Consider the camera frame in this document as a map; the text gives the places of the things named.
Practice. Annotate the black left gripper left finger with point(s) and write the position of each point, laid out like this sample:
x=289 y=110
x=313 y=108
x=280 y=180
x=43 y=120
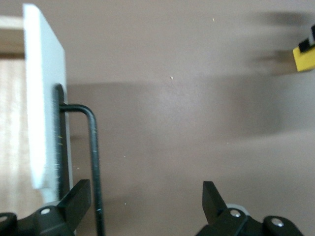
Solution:
x=76 y=204

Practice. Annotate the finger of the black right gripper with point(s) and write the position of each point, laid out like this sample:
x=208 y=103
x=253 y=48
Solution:
x=304 y=46

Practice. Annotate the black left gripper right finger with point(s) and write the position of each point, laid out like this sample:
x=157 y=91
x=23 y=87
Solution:
x=214 y=209

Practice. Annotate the yellow cube block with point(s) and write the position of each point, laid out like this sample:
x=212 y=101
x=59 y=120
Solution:
x=306 y=60

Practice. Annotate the wooden drawer with white front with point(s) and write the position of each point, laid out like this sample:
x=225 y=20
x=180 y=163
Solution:
x=41 y=86

